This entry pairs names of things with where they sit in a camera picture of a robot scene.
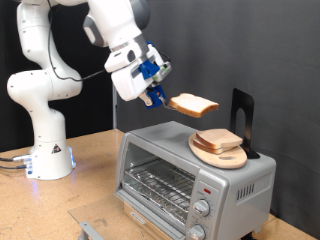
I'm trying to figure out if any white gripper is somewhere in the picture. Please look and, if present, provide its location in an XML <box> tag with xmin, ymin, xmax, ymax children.
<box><xmin>110</xmin><ymin>43</ymin><xmax>165</xmax><ymax>107</ymax></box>

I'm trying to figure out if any metal spatula with blue block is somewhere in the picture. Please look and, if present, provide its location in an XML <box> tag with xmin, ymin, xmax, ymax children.
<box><xmin>143</xmin><ymin>84</ymin><xmax>178</xmax><ymax>112</ymax></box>

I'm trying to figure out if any white bread slice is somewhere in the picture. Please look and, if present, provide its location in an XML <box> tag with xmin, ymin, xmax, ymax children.
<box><xmin>169</xmin><ymin>92</ymin><xmax>220</xmax><ymax>119</ymax></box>

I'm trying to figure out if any glass oven door with handle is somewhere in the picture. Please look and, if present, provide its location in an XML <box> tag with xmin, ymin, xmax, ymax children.
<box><xmin>68</xmin><ymin>189</ymin><xmax>178</xmax><ymax>240</ymax></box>

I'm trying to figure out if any silver toaster oven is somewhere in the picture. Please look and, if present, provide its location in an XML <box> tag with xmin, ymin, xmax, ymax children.
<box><xmin>114</xmin><ymin>120</ymin><xmax>278</xmax><ymax>240</ymax></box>

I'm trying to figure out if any silver oven knob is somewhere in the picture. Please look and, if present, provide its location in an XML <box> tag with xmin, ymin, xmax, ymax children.
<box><xmin>187</xmin><ymin>223</ymin><xmax>207</xmax><ymax>240</ymax></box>
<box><xmin>192</xmin><ymin>198</ymin><xmax>212</xmax><ymax>218</ymax></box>

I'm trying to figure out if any silver metal pole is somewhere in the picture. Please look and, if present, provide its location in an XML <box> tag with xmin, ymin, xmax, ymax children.
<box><xmin>111</xmin><ymin>84</ymin><xmax>120</xmax><ymax>130</ymax></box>

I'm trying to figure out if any black fabric backdrop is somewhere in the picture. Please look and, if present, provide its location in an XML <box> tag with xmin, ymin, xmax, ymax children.
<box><xmin>0</xmin><ymin>0</ymin><xmax>114</xmax><ymax>153</ymax></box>

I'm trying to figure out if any toasted bread slice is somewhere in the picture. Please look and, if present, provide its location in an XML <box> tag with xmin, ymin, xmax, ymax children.
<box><xmin>195</xmin><ymin>128</ymin><xmax>244</xmax><ymax>150</ymax></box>
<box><xmin>192</xmin><ymin>139</ymin><xmax>236</xmax><ymax>155</ymax></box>

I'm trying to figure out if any black metal bookend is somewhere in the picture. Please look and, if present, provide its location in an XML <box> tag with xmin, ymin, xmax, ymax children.
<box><xmin>229</xmin><ymin>87</ymin><xmax>262</xmax><ymax>160</ymax></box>

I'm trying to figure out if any round wooden board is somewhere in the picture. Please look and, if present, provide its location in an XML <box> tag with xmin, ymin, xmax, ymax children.
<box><xmin>188</xmin><ymin>133</ymin><xmax>249</xmax><ymax>170</ymax></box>

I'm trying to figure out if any grey fabric backdrop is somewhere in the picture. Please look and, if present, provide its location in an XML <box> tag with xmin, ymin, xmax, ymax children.
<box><xmin>117</xmin><ymin>0</ymin><xmax>320</xmax><ymax>239</ymax></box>

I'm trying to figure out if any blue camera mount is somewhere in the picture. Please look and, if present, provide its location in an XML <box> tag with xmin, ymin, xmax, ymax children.
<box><xmin>139</xmin><ymin>59</ymin><xmax>161</xmax><ymax>80</ymax></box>

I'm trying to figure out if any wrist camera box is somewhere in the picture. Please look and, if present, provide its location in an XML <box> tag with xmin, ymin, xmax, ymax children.
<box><xmin>153</xmin><ymin>62</ymin><xmax>173</xmax><ymax>84</ymax></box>

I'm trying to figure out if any black camera cable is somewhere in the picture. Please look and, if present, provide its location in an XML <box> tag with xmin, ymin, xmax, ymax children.
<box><xmin>47</xmin><ymin>0</ymin><xmax>172</xmax><ymax>82</ymax></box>

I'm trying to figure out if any wire oven rack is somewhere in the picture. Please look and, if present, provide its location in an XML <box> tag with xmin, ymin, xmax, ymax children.
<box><xmin>123</xmin><ymin>159</ymin><xmax>197</xmax><ymax>223</ymax></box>

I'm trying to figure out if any cable with silver connector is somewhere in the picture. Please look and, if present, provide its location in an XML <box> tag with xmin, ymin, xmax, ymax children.
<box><xmin>0</xmin><ymin>153</ymin><xmax>32</xmax><ymax>164</ymax></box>

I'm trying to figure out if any black base cable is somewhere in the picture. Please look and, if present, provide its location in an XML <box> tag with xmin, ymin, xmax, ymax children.
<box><xmin>0</xmin><ymin>163</ymin><xmax>28</xmax><ymax>171</ymax></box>

